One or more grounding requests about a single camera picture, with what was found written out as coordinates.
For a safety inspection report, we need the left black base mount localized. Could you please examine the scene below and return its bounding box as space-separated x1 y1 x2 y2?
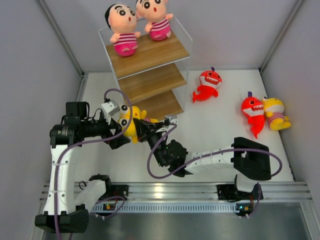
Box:
98 184 129 201

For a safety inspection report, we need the aluminium frame post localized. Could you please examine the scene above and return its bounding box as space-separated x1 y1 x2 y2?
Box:
259 0 306 74
36 0 84 77

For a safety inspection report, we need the white wire wooden shelf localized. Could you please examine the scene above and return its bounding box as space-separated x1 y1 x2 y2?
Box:
98 17 193 121

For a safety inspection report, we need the aluminium frame post right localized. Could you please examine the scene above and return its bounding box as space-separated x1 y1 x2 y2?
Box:
259 0 306 74

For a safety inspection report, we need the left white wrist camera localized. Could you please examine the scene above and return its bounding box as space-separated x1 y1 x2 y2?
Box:
101 100 122 126

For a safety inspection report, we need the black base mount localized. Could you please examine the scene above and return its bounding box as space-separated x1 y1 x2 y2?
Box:
216 184 251 203
98 184 129 201

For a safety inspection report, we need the red shark plush left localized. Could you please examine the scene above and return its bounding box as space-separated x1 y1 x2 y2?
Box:
192 67 223 103

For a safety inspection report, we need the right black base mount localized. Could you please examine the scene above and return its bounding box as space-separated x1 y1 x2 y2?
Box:
216 184 251 203

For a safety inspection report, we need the yellow plush toy right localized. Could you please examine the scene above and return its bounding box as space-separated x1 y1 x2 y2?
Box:
262 97 292 131

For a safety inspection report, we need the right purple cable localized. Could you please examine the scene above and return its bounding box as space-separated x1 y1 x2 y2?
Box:
146 123 283 218

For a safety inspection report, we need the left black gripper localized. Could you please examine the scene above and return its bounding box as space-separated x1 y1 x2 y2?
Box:
80 113 130 149

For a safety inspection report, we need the red shark plush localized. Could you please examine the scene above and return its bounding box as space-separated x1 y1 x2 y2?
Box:
192 67 223 103
241 91 266 139

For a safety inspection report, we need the aluminium mounting rail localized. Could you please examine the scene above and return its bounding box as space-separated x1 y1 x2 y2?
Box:
39 181 313 213

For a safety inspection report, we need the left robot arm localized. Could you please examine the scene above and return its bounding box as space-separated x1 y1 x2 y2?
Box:
34 100 130 240

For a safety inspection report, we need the yellow plush toy striped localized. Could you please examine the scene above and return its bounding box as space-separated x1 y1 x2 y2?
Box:
118 104 159 144

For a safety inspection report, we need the red shark plush right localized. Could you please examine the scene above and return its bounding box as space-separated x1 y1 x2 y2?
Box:
241 91 266 139

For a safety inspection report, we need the purple cable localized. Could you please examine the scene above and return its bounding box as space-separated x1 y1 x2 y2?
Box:
146 123 283 218
53 87 133 240

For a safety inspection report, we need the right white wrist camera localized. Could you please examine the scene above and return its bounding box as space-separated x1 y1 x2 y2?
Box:
164 114 178 126

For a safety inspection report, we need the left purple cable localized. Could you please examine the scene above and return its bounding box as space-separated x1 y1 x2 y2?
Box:
53 87 133 240

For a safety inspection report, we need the aluminium frame post left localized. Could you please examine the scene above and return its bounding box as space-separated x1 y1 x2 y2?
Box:
36 0 84 77

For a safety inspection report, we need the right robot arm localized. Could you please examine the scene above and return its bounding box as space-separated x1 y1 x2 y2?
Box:
133 116 272 199

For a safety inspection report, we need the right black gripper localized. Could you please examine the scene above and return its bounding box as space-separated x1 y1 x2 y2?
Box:
134 117 168 167

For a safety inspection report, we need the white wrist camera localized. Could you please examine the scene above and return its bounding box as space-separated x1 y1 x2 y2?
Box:
101 100 122 126
164 114 178 126

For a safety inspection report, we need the boy plush doll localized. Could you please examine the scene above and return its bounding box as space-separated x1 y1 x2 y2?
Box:
104 3 141 57
135 0 174 42

